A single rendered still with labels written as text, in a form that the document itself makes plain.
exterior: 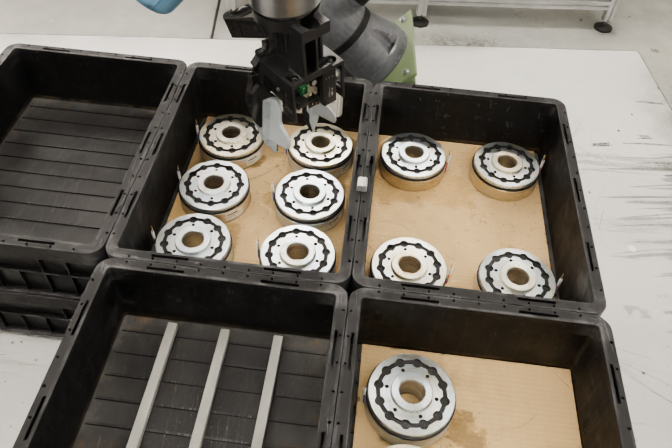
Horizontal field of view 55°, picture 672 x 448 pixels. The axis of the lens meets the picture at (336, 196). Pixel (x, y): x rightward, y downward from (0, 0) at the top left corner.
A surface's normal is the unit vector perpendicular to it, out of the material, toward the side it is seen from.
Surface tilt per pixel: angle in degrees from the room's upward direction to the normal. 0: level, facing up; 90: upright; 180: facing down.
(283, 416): 0
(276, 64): 5
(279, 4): 94
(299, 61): 95
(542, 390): 0
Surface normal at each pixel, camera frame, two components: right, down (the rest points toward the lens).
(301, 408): 0.04, -0.68
